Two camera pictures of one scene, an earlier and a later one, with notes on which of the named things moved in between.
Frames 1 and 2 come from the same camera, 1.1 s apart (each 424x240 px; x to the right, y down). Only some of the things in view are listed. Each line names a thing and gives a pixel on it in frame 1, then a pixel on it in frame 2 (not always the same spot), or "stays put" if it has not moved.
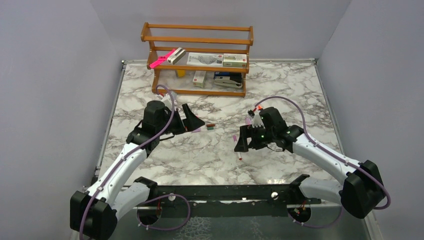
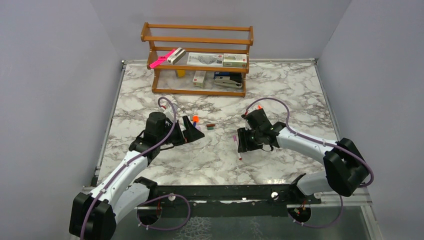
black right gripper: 247,131 stays put
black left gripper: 192,122 to 191,134
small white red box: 199,79 stays put
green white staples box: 235,60 stays put
